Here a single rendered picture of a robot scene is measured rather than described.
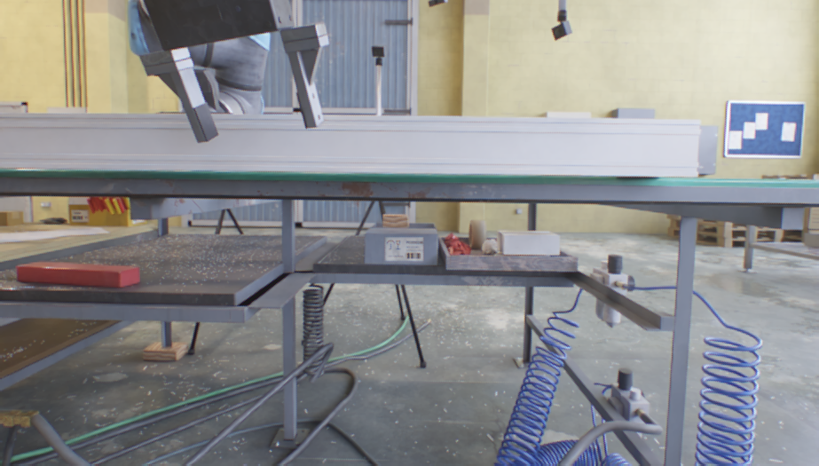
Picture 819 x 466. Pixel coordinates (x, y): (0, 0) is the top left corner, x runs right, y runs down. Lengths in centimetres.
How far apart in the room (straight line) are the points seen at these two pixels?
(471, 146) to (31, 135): 56
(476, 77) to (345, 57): 220
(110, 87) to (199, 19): 797
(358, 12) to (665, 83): 528
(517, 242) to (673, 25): 761
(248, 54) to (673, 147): 72
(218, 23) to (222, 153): 17
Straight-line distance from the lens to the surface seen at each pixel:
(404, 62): 729
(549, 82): 763
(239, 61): 88
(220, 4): 48
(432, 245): 130
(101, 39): 868
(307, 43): 46
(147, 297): 115
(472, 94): 690
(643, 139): 59
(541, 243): 134
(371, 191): 56
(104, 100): 848
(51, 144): 70
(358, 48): 743
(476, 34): 715
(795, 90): 970
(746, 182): 76
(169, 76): 54
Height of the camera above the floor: 86
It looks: 4 degrees down
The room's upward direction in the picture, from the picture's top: 1 degrees clockwise
